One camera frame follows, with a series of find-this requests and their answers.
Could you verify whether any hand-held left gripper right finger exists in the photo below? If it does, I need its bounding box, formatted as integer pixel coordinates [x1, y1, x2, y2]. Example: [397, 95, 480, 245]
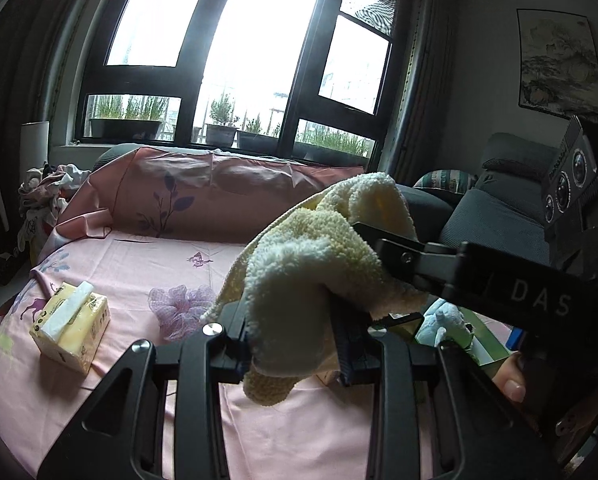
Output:
[329, 305, 562, 480]

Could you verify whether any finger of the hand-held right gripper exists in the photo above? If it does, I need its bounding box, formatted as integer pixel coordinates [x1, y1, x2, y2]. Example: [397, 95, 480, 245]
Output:
[366, 311, 426, 335]
[351, 221, 462, 292]

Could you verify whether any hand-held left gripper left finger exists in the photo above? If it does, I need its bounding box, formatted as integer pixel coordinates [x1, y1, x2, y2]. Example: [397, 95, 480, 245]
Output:
[36, 302, 260, 480]

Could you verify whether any blue plush toy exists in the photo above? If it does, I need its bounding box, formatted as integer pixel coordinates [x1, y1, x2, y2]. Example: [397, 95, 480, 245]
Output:
[415, 298, 478, 352]

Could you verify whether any cream fluffy towel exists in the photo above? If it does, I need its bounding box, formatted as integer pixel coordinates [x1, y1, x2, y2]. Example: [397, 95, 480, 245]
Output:
[199, 172, 430, 407]

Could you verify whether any person's right hand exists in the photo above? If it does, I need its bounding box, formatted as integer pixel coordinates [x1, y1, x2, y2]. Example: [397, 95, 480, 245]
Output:
[491, 351, 534, 407]

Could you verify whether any purple lace scrunchie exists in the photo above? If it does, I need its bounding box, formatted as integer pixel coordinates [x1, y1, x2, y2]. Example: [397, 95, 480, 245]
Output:
[148, 284, 218, 344]

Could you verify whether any striped cushion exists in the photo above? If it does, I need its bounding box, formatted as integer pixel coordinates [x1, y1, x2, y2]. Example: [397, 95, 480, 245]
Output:
[413, 170, 478, 196]

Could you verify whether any pink floral pillow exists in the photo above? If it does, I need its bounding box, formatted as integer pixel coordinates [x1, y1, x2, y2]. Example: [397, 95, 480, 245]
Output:
[93, 132, 570, 273]

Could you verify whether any planter with tall grass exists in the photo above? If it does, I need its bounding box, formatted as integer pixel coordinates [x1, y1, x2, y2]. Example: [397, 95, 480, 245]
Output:
[293, 127, 371, 167]

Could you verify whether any yellow tissue pack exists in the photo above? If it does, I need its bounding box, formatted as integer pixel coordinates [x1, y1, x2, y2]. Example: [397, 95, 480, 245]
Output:
[29, 281, 111, 376]

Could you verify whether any dark curtain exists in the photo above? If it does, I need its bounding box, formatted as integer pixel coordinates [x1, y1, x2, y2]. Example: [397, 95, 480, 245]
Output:
[379, 0, 460, 187]

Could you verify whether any small planter with plant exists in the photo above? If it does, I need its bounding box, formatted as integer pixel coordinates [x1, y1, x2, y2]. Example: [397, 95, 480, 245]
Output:
[236, 115, 283, 154]

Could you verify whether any black framed window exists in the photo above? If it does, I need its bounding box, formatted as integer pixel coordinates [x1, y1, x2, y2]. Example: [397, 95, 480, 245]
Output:
[76, 0, 416, 171]

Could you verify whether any round pot with plant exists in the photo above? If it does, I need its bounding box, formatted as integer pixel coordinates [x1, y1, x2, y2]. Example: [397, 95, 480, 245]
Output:
[204, 94, 240, 148]

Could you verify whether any pile of clothes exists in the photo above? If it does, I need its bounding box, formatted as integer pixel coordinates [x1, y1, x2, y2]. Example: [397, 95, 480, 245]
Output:
[18, 161, 93, 257]

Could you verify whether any long planter with lavender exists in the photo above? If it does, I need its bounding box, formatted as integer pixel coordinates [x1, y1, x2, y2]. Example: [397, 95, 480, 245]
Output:
[88, 94, 171, 141]

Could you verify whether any white cylinder lamp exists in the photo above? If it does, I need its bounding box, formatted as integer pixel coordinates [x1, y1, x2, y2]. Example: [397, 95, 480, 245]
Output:
[20, 121, 50, 172]

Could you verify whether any framed landscape wall painting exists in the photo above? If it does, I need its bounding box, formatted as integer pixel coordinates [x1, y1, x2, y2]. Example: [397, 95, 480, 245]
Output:
[516, 8, 598, 122]

